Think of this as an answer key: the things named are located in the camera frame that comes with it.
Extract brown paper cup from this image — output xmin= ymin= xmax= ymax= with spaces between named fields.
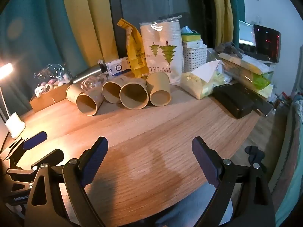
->
xmin=119 ymin=78 xmax=149 ymax=110
xmin=66 ymin=84 xmax=85 ymax=103
xmin=146 ymin=72 xmax=171 ymax=106
xmin=76 ymin=89 xmax=105 ymax=117
xmin=102 ymin=75 xmax=129 ymax=104

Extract yellow green sponge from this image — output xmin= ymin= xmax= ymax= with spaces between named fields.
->
xmin=181 ymin=33 xmax=201 ymax=42

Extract bagged stack of paper cups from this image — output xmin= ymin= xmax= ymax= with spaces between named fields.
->
xmin=139 ymin=15 xmax=184 ymax=86

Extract white paper sheet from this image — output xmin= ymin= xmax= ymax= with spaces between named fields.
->
xmin=191 ymin=60 xmax=225 ymax=83

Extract white plastic basket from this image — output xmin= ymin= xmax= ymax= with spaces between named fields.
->
xmin=182 ymin=40 xmax=208 ymax=73

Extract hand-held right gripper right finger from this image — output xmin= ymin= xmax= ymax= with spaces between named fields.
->
xmin=192 ymin=136 xmax=276 ymax=227

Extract stainless steel bottle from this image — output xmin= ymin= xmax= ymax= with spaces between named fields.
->
xmin=72 ymin=63 xmax=106 ymax=84

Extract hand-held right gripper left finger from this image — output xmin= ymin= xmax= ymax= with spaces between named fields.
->
xmin=26 ymin=136 xmax=109 ymax=227

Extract teal blanket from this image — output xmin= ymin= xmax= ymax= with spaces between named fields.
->
xmin=267 ymin=94 xmax=303 ymax=220

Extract grey gloves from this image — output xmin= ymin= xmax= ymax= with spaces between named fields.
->
xmin=214 ymin=42 xmax=245 ymax=59

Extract black computer case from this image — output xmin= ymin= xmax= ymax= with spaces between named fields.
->
xmin=253 ymin=24 xmax=282 ymax=63

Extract white desk lamp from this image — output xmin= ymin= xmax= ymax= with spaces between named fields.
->
xmin=0 ymin=62 xmax=26 ymax=140

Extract tissue pack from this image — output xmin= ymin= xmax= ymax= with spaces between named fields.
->
xmin=180 ymin=61 xmax=233 ymax=100

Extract yellow paper bag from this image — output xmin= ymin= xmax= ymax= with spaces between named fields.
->
xmin=117 ymin=18 xmax=148 ymax=79

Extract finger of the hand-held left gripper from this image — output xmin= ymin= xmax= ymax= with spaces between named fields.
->
xmin=8 ymin=148 xmax=65 ymax=171
xmin=0 ymin=131 xmax=48 ymax=169

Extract yellow curtain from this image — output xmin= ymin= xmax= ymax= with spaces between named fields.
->
xmin=209 ymin=0 xmax=235 ymax=46
xmin=61 ymin=0 xmax=119 ymax=67

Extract person's grey trouser leg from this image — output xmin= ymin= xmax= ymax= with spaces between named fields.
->
xmin=142 ymin=184 xmax=233 ymax=227

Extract clear crumpled plastic wrap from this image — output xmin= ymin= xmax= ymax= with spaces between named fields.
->
xmin=80 ymin=76 xmax=103 ymax=92

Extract white and blue box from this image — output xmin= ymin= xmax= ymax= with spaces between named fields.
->
xmin=105 ymin=57 xmax=131 ymax=76

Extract teal curtain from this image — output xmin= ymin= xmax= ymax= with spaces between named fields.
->
xmin=0 ymin=0 xmax=88 ymax=121
xmin=228 ymin=0 xmax=245 ymax=43

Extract dark slippers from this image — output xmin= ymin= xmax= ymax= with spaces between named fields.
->
xmin=244 ymin=145 xmax=265 ymax=163

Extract blue plastic bag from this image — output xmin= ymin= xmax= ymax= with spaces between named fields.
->
xmin=181 ymin=26 xmax=198 ymax=35

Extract computer monitor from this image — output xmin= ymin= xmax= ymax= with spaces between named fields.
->
xmin=239 ymin=20 xmax=256 ymax=47

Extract stack of yellow green packets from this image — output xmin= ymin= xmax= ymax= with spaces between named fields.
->
xmin=218 ymin=52 xmax=274 ymax=98

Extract cardboard tray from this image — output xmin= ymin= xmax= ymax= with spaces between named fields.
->
xmin=29 ymin=84 xmax=72 ymax=113

